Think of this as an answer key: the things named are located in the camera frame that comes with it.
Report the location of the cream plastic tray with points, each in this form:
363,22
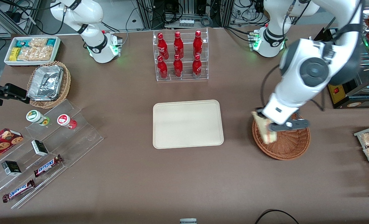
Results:
187,124

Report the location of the white cup with red label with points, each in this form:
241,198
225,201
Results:
64,120

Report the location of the white power strip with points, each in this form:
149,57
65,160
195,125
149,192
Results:
186,23

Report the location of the yellow snack packet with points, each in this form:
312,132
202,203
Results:
14,54

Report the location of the red cola bottle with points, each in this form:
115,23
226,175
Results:
197,43
162,69
178,67
162,46
178,45
197,66

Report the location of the grey metal snack tray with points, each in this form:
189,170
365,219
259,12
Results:
358,134

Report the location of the white cup with green label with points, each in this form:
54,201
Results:
35,116

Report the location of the oval light wicker basket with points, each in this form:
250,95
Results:
66,84

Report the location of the black food warmer cabinet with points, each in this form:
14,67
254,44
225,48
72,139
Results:
358,96

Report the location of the clear acrylic stepped display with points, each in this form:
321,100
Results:
78,137

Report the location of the clear acrylic bottle rack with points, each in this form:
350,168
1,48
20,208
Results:
186,76

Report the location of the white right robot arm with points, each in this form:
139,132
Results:
94,18

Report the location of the aluminium frame rack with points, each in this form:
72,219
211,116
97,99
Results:
147,14

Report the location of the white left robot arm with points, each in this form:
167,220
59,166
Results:
296,56

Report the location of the teal snack packet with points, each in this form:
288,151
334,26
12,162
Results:
51,42
22,43

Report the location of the red cookie box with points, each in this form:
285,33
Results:
0,144

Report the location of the clear bag of crackers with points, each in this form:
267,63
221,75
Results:
36,53
38,42

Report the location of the small black box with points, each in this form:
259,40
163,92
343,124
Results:
11,168
40,148

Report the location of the round brown wicker basket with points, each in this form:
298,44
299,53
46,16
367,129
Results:
293,144

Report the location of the white rectangular snack bin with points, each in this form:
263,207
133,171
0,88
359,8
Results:
58,46

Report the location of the triangle sandwich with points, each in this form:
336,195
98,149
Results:
269,135

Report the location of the stacked aluminium foil containers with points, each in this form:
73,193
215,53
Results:
45,82

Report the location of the snickers chocolate bar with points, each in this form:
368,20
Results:
18,190
47,165

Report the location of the small grey device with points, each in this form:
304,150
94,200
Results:
188,221

